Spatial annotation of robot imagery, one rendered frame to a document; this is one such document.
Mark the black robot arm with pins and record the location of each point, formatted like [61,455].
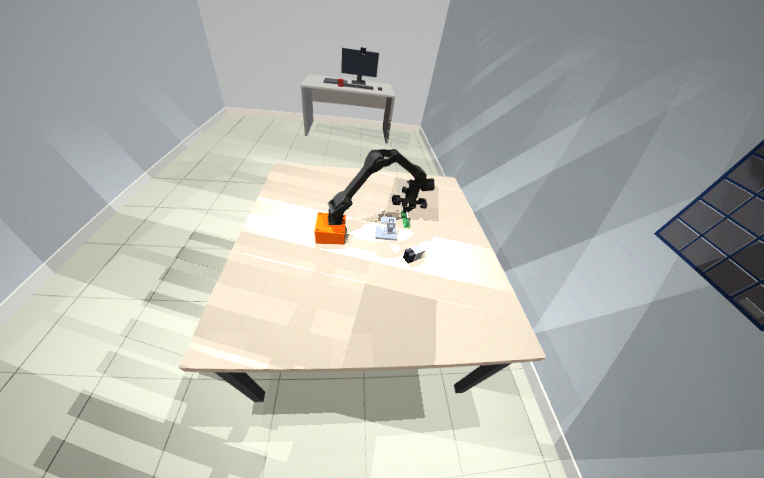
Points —
[373,163]

